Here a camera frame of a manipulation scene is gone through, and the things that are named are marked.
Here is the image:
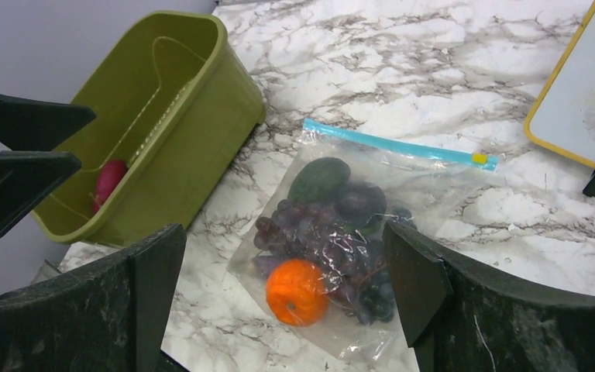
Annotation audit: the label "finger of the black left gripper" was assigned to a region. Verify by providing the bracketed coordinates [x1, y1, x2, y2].
[0, 94, 97, 151]
[0, 151, 81, 239]

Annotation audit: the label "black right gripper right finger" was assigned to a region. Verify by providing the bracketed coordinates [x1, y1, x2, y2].
[383, 222, 595, 371]

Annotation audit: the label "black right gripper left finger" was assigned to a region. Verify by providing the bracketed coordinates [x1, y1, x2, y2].
[0, 224, 186, 371]

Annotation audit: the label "dark purple toy grapes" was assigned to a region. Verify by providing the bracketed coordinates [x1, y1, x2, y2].
[343, 223, 395, 326]

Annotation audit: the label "clear zip top bag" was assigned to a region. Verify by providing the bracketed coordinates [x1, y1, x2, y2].
[228, 119, 499, 364]

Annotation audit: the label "orange toy fruit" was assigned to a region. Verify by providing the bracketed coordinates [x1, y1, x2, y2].
[266, 259, 329, 327]

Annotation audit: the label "red toy grapes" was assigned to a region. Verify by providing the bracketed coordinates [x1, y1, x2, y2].
[253, 199, 383, 284]

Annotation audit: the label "green toy cucumber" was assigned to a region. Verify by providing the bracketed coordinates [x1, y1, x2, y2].
[287, 157, 351, 204]

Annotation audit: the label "red toy fruit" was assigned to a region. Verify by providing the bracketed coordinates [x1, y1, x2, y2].
[92, 159, 128, 213]

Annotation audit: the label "olive green plastic bin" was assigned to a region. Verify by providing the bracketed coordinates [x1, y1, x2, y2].
[33, 11, 267, 246]

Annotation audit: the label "yellow framed whiteboard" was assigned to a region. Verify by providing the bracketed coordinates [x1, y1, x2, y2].
[523, 0, 595, 198]

